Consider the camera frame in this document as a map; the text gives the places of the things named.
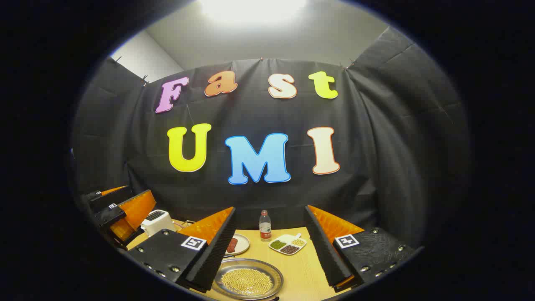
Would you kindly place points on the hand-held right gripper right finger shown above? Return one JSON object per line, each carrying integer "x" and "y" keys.
{"x": 324, "y": 251}

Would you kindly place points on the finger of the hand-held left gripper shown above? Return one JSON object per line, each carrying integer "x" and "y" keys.
{"x": 109, "y": 215}
{"x": 106, "y": 198}

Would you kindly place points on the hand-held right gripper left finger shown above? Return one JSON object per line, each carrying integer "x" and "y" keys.
{"x": 217, "y": 255}

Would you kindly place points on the pile of soybeans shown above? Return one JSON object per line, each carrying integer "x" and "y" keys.
{"x": 246, "y": 282}

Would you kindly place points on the reddish brown meat slice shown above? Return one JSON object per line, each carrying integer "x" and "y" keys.
{"x": 232, "y": 246}

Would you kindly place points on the small heap of yellow beans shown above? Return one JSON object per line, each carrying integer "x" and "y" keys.
{"x": 298, "y": 242}

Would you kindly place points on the round white plate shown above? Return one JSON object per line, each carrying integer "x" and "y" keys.
{"x": 243, "y": 244}

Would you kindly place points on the heap of dark red beans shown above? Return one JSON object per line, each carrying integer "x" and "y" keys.
{"x": 289, "y": 250}

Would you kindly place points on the white divided dish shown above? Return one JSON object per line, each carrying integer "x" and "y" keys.
{"x": 287, "y": 238}

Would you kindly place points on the heap of green mung beans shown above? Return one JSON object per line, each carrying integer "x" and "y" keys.
{"x": 278, "y": 245}

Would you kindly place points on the white toaster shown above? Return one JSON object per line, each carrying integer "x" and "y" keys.
{"x": 158, "y": 223}

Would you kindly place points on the clear plastic water bottle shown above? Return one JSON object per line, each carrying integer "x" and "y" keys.
{"x": 265, "y": 228}

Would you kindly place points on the large ceiling light panel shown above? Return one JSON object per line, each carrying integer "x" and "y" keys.
{"x": 253, "y": 8}

